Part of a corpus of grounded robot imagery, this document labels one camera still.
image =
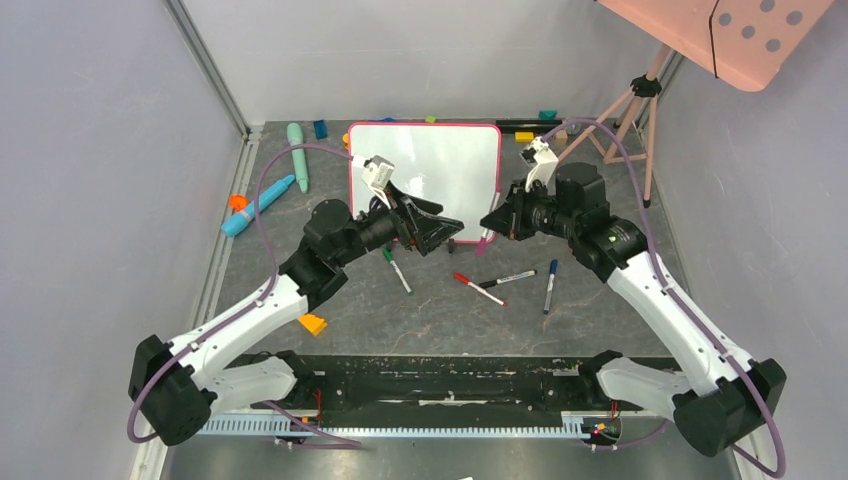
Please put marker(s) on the black rainbow marker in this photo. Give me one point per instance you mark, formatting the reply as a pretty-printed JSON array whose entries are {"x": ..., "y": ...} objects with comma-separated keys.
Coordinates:
[{"x": 507, "y": 279}]

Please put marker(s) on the blue whiteboard marker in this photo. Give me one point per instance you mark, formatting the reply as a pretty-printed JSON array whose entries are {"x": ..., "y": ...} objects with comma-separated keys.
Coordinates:
[{"x": 550, "y": 286}]

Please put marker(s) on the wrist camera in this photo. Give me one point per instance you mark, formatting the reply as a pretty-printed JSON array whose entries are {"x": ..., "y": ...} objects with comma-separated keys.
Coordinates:
[
  {"x": 542, "y": 162},
  {"x": 376, "y": 172}
]

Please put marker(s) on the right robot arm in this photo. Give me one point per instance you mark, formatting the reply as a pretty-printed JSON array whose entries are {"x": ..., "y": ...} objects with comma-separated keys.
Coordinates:
[{"x": 722, "y": 393}]

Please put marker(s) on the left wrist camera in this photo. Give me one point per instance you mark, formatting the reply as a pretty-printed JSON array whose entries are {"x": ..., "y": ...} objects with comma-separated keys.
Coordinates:
[{"x": 376, "y": 172}]

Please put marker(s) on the wooden cube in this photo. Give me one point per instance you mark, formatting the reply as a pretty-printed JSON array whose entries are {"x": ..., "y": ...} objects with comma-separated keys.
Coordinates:
[{"x": 561, "y": 137}]

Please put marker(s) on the magenta whiteboard marker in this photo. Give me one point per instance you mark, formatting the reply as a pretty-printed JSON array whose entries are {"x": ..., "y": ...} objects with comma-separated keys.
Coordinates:
[{"x": 486, "y": 232}]

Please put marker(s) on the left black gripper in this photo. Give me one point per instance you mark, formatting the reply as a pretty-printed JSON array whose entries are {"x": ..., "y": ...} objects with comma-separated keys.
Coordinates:
[{"x": 417, "y": 224}]

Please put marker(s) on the dark blue block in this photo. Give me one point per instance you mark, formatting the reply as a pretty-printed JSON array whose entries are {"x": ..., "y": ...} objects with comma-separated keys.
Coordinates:
[{"x": 320, "y": 129}]

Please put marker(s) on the yellow block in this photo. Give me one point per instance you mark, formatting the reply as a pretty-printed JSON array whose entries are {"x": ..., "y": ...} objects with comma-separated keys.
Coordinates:
[{"x": 524, "y": 137}]

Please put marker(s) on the green whiteboard marker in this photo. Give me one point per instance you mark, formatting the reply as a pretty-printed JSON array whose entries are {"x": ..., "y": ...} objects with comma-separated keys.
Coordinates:
[{"x": 390, "y": 259}]

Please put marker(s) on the blue toy crayon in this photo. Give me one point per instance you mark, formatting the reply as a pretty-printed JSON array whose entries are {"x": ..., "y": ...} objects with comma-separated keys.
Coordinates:
[{"x": 238, "y": 221}]

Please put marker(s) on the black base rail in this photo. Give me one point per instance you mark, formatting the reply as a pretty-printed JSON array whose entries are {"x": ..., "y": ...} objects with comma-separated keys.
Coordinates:
[{"x": 402, "y": 391}]

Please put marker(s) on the orange small toy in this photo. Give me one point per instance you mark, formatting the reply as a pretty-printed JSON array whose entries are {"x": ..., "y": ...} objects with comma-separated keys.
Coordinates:
[{"x": 237, "y": 202}]

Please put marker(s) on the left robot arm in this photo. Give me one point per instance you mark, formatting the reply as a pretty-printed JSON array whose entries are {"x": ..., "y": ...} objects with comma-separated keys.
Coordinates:
[{"x": 180, "y": 384}]

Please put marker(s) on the pink framed whiteboard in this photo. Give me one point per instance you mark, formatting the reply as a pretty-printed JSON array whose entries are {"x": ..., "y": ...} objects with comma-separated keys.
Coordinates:
[{"x": 454, "y": 164}]

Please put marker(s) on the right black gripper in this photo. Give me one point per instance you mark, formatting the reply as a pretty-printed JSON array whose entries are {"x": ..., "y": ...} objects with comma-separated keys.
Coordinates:
[{"x": 520, "y": 216}]

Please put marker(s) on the pink perforated panel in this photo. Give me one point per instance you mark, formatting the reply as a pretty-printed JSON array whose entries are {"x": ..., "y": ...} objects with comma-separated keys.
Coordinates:
[{"x": 741, "y": 42}]

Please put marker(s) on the orange wedge block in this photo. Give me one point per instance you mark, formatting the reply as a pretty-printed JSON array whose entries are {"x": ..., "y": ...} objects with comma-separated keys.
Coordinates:
[{"x": 315, "y": 325}]

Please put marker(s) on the pink tripod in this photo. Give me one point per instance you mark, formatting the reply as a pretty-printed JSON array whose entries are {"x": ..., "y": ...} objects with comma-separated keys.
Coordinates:
[{"x": 643, "y": 91}]

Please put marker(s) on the mint green toy stick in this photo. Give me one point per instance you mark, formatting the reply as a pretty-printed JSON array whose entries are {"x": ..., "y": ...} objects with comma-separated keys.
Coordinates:
[{"x": 295, "y": 136}]

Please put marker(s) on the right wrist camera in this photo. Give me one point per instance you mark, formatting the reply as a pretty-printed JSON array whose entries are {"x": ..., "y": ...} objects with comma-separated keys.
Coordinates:
[{"x": 542, "y": 162}]

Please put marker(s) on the red whiteboard marker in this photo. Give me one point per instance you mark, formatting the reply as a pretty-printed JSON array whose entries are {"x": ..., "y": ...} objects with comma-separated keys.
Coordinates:
[{"x": 466, "y": 281}]

